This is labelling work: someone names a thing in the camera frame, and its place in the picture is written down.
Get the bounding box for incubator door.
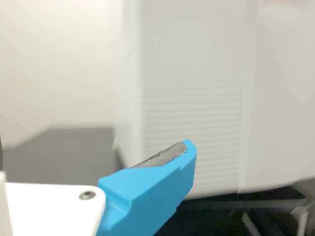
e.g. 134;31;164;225
134;0;315;199

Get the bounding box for black platform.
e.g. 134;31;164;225
183;185;308;212
157;206;296;236

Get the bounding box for white incubator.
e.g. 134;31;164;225
112;0;143;170

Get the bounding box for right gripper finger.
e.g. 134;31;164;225
94;139;197;236

